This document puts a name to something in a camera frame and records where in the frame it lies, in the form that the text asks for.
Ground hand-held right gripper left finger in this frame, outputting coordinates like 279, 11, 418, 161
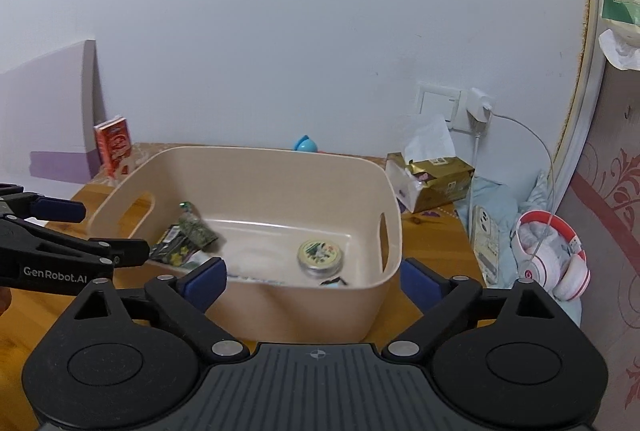
67, 257, 251, 365

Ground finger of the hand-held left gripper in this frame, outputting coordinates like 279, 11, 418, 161
0, 215, 151, 270
0, 184, 87, 225

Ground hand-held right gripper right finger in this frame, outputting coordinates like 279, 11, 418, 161
382, 257, 572, 365

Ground long cartoon printed box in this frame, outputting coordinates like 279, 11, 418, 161
149, 225, 202, 268

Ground beige plastic storage bin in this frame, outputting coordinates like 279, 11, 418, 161
87, 146, 404, 343

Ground round metal tin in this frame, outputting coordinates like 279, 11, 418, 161
296, 238, 346, 280

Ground pale rectangular phone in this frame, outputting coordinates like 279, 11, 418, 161
472, 205, 501, 285

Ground red drink carton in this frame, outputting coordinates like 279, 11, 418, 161
94, 115, 137, 180

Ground white purple board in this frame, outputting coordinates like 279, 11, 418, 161
0, 40, 109, 201

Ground gold tissue pack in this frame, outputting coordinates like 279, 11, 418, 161
385, 115, 476, 214

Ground light blue quilt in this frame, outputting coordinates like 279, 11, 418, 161
454, 170, 584, 328

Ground white red headphones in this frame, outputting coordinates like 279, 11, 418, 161
510, 210, 591, 302

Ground blue round toy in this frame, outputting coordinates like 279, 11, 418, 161
292, 135, 332, 155

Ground white plug charger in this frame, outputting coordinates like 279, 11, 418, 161
466, 87, 495, 135

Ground floral patterned headboard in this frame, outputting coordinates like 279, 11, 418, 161
552, 0, 640, 412

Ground thick white cable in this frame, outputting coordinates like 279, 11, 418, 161
468, 133, 484, 217

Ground white wall switch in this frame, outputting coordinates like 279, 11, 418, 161
416, 84, 464, 130

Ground thin white cable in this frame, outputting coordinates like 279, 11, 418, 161
491, 112, 559, 268

